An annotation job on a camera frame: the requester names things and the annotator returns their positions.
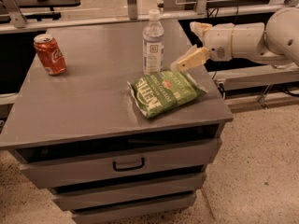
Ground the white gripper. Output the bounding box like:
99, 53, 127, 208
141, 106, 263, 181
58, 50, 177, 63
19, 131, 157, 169
170, 21, 235, 71

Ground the green jalapeno chip bag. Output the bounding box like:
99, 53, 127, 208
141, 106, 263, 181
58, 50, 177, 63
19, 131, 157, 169
128, 70, 206, 119

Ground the grey drawer cabinet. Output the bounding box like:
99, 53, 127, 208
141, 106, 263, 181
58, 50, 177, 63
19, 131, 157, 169
0, 22, 233, 224

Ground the orange soda can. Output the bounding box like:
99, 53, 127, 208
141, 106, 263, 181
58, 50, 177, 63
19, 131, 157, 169
34, 34, 66, 76

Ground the black drawer handle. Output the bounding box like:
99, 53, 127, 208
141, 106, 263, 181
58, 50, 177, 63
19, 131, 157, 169
112, 157, 145, 172

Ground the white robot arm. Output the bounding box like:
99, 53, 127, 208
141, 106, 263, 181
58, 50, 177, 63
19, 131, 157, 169
170, 7, 299, 71

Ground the clear plastic water bottle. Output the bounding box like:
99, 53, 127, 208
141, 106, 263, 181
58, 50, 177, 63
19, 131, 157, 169
143, 9, 164, 75

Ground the dark background table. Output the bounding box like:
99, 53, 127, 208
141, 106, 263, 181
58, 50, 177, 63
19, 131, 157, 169
15, 0, 81, 21

